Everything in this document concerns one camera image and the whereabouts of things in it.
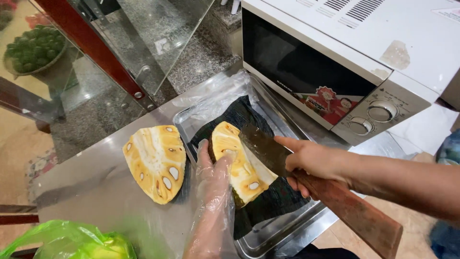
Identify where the basket of green fruits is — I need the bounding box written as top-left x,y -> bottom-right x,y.
3,24 -> 68,76

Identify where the black cloth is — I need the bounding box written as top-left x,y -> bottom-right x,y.
189,95 -> 311,240

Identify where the cleaver with wooden handle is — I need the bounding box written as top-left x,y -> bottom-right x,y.
238,124 -> 404,259

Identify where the green plastic bag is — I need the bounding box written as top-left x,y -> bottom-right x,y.
0,220 -> 137,259

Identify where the red and glass counter frame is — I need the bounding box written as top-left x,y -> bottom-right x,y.
34,0 -> 216,112

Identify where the wide jackfruit piece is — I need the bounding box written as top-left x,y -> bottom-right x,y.
122,125 -> 187,205

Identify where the narrow jackfruit piece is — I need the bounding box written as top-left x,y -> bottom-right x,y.
208,121 -> 279,209

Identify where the white microwave oven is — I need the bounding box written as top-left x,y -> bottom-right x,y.
241,0 -> 460,147

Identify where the metal tray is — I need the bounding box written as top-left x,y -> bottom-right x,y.
173,74 -> 340,259

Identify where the person's right hand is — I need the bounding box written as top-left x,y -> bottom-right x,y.
274,135 -> 351,199

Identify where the clear plastic bag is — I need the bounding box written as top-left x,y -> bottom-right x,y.
172,69 -> 260,124

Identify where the person's left hand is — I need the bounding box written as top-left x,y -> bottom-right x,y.
196,139 -> 238,209

